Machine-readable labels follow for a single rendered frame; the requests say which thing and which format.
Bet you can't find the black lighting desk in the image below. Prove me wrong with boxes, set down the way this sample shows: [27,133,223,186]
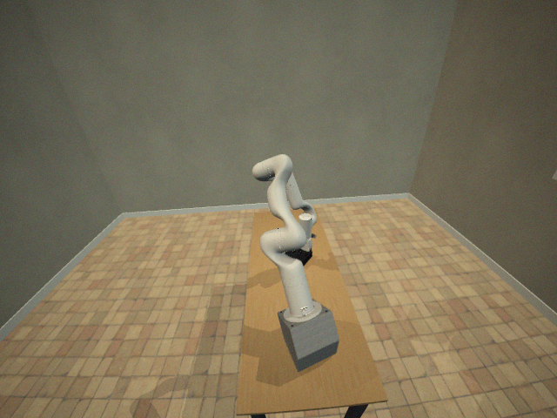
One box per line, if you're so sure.
[285,249,312,266]

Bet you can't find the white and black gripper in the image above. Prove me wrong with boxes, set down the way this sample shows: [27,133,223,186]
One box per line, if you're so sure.
[300,237,312,257]

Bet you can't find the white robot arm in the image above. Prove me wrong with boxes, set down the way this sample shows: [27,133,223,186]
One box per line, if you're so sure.
[252,154,322,323]

